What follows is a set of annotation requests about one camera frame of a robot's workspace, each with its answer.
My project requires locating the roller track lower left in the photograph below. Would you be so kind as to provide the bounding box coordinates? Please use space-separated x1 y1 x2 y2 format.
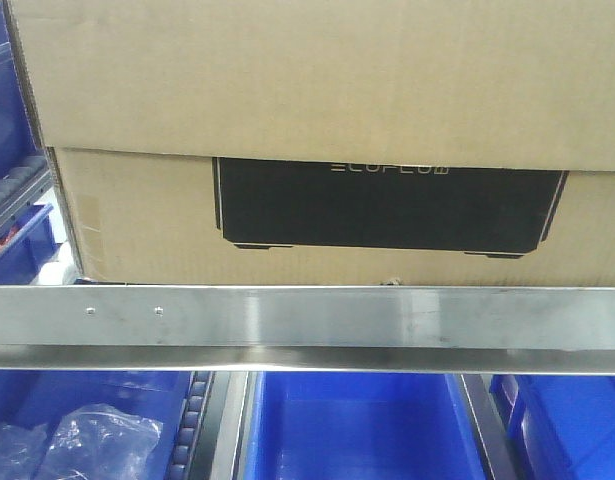
166 371 214 480

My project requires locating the blue plastic bin left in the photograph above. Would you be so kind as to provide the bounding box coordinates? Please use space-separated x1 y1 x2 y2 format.
0 369 192 479

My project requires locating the grey roller track upper-left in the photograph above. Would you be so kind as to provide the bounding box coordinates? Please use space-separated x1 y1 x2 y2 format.
0 155 53 238

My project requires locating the blue plastic bin centre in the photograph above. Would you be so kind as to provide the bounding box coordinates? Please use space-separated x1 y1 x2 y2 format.
244 372 485 479

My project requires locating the brown cardboard box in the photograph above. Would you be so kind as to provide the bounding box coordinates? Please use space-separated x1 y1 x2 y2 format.
6 1 615 287

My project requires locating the silver metal shelf rail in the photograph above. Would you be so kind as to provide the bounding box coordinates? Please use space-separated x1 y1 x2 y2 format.
0 284 615 375

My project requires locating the dark metal divider rail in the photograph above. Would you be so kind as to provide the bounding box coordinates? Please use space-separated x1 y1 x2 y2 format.
457 374 519 480

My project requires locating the small blue bin with parts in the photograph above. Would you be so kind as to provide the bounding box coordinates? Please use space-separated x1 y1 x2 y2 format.
0 204 59 285

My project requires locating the blue plastic bin right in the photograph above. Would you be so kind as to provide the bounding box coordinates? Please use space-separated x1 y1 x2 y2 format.
490 375 615 479

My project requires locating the clear plastic bag far-left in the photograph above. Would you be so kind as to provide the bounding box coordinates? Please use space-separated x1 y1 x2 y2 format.
0 423 47 479

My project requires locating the blue bin upper left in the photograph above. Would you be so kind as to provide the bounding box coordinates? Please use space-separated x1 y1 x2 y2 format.
0 1 43 180

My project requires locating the blue plastic bin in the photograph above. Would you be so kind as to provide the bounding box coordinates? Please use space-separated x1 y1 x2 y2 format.
490 375 615 479
244 372 485 479
0 369 192 479

